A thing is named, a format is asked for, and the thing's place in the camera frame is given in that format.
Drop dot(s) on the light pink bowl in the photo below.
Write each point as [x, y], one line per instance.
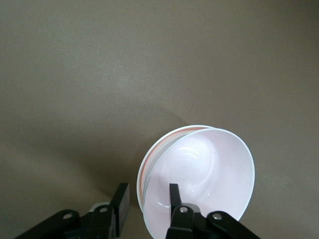
[199, 161]

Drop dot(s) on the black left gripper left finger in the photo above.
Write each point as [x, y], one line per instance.
[99, 221]

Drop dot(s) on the white bowl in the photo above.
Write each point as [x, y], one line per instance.
[139, 179]

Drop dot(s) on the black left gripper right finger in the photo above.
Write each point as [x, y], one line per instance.
[184, 221]

